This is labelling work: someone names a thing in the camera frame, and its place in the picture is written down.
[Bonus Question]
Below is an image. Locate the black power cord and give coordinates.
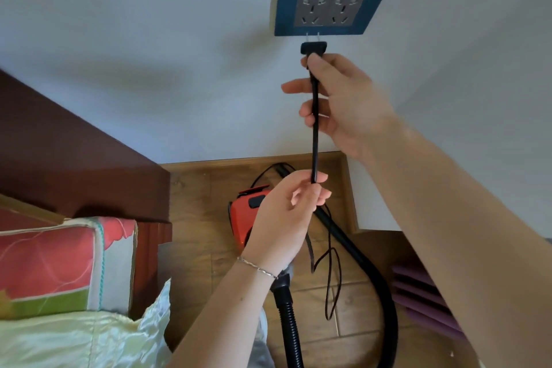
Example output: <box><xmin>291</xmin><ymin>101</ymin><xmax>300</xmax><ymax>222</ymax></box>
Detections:
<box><xmin>226</xmin><ymin>31</ymin><xmax>344</xmax><ymax>322</ymax></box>

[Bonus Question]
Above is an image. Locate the person's left hand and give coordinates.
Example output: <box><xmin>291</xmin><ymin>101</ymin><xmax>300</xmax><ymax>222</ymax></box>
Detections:
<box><xmin>241</xmin><ymin>169</ymin><xmax>333</xmax><ymax>277</ymax></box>

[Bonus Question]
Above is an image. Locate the blue framed wall socket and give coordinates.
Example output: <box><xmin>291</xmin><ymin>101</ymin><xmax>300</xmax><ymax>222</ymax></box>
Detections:
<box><xmin>269</xmin><ymin>0</ymin><xmax>394</xmax><ymax>38</ymax></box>

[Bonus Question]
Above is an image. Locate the person's right forearm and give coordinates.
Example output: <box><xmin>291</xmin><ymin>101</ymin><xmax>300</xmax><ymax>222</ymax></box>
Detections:
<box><xmin>360</xmin><ymin>120</ymin><xmax>552</xmax><ymax>368</ymax></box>

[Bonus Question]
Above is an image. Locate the purple curtain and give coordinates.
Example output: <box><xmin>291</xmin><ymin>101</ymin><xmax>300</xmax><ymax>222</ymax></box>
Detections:
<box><xmin>390</xmin><ymin>264</ymin><xmax>469</xmax><ymax>343</ymax></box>

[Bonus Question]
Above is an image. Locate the thin silver bracelet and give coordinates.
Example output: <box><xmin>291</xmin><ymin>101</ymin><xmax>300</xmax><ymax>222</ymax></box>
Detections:
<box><xmin>236</xmin><ymin>255</ymin><xmax>279</xmax><ymax>281</ymax></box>

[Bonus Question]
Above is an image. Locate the pale green bedspread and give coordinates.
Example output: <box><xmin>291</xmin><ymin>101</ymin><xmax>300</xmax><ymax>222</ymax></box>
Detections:
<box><xmin>0</xmin><ymin>279</ymin><xmax>173</xmax><ymax>368</ymax></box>

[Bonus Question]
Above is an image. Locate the person's right hand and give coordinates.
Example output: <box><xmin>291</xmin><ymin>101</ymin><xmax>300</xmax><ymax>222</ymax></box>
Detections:
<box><xmin>281</xmin><ymin>52</ymin><xmax>402</xmax><ymax>162</ymax></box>

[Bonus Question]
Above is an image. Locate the wooden skirting board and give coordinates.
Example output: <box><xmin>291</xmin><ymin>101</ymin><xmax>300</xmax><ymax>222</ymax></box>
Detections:
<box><xmin>159</xmin><ymin>151</ymin><xmax>404</xmax><ymax>235</ymax></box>

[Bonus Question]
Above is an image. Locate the person's left leg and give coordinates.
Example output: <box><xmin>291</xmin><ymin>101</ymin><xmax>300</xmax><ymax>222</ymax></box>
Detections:
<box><xmin>248</xmin><ymin>307</ymin><xmax>277</xmax><ymax>368</ymax></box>

